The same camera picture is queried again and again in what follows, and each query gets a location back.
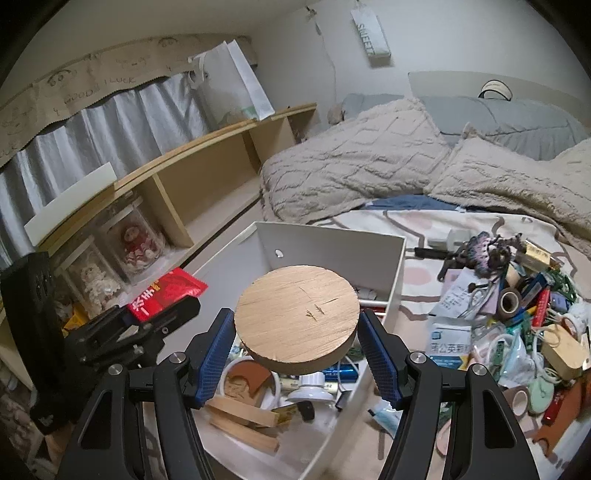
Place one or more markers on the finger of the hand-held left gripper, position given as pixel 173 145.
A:
pixel 92 339
pixel 175 316

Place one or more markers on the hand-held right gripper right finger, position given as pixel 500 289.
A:
pixel 376 355

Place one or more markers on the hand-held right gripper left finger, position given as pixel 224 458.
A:
pixel 214 350

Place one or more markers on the red snack packet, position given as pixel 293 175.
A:
pixel 171 288

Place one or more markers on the blue white medicine packet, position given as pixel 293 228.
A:
pixel 448 341

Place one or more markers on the round wooden disc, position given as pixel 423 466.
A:
pixel 295 314

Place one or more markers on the white storage box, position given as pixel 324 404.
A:
pixel 323 249

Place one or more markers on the brown leather piece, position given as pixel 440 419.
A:
pixel 561 429

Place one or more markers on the wooden block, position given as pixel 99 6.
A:
pixel 244 436
pixel 240 410

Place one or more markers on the white plastic fitting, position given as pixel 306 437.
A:
pixel 311 392

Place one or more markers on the clear case with red doll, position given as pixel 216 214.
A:
pixel 136 244

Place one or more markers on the white paper receipt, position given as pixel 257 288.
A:
pixel 457 300

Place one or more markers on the white foam board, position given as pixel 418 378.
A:
pixel 69 203

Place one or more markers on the wooden shelf unit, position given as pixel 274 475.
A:
pixel 207 184

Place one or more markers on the grey power adapter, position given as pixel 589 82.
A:
pixel 450 237

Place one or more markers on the brown bandage roll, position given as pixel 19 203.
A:
pixel 508 408

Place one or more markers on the purple black hair clip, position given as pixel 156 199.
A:
pixel 480 254

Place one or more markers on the dark brown tape roll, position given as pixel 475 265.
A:
pixel 519 307

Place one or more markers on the navy blue cloth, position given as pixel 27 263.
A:
pixel 406 202

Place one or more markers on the mint green round case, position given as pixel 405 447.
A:
pixel 540 397

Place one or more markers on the oval wooden box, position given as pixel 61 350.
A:
pixel 561 355

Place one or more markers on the small gold box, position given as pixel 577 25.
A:
pixel 535 254

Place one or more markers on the beige textured blanket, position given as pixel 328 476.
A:
pixel 346 161

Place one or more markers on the white tape roll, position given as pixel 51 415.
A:
pixel 570 318

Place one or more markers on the grey curtain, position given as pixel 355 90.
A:
pixel 115 124

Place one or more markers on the white paper bag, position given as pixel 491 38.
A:
pixel 231 87

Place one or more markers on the beige printed valance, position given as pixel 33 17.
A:
pixel 92 74

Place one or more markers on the grey duvet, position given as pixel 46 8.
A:
pixel 498 122

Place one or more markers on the white headboard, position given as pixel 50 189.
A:
pixel 443 85

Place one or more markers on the white hanging wall sign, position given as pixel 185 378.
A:
pixel 371 34

